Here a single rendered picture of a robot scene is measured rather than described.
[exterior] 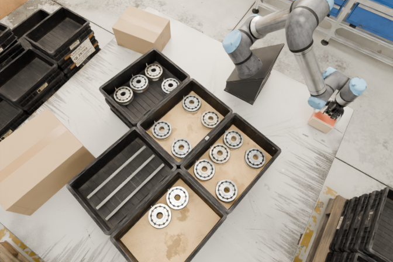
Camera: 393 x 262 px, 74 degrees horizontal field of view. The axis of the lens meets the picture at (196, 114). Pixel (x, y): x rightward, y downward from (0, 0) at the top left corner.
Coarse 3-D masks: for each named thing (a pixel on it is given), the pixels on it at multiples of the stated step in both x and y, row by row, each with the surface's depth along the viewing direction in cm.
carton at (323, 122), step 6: (312, 114) 155; (318, 114) 150; (324, 114) 150; (312, 120) 150; (318, 120) 148; (324, 120) 148; (330, 120) 148; (318, 126) 151; (324, 126) 148; (330, 126) 146; (324, 132) 152
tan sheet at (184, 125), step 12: (180, 108) 144; (204, 108) 144; (168, 120) 140; (180, 120) 140; (192, 120) 140; (180, 132) 137; (192, 132) 137; (204, 132) 138; (168, 144) 134; (192, 144) 134
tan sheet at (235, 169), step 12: (240, 132) 138; (252, 144) 135; (204, 156) 132; (240, 156) 132; (192, 168) 129; (204, 168) 129; (216, 168) 129; (228, 168) 129; (240, 168) 129; (216, 180) 126; (240, 180) 127; (252, 180) 127; (228, 192) 124; (240, 192) 124; (228, 204) 122
